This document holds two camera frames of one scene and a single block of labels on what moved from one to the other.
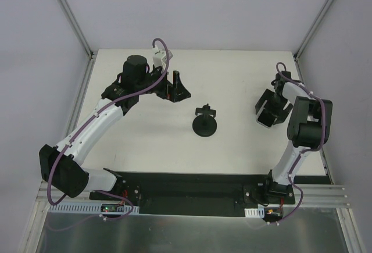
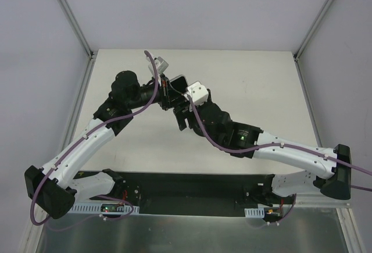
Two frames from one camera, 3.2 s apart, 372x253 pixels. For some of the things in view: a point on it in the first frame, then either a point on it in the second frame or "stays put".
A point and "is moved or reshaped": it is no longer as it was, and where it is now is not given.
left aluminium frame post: (89, 51) stays put
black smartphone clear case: (265, 118) is moved or reshaped
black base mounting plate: (222, 194) stays put
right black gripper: (273, 106) → (188, 113)
